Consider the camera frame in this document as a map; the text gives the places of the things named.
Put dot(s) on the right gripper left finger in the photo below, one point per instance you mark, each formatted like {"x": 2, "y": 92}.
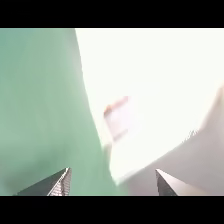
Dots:
{"x": 56, "y": 185}

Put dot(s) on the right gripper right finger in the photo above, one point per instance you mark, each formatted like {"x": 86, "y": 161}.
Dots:
{"x": 168, "y": 186}

